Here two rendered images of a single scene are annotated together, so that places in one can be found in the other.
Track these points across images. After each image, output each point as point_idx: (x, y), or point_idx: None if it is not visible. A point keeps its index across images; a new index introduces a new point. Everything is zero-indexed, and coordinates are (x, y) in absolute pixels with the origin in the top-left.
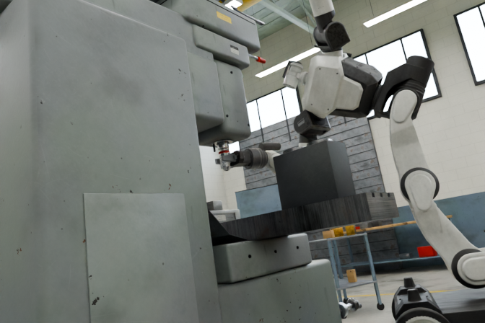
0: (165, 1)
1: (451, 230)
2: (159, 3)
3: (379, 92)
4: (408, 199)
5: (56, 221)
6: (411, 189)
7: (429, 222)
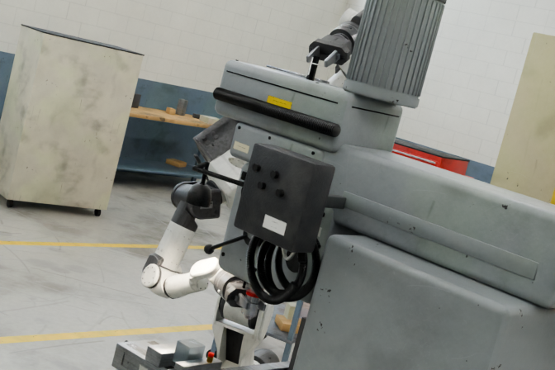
0: (381, 114)
1: (252, 353)
2: (374, 107)
3: None
4: (251, 324)
5: None
6: (263, 320)
7: (252, 348)
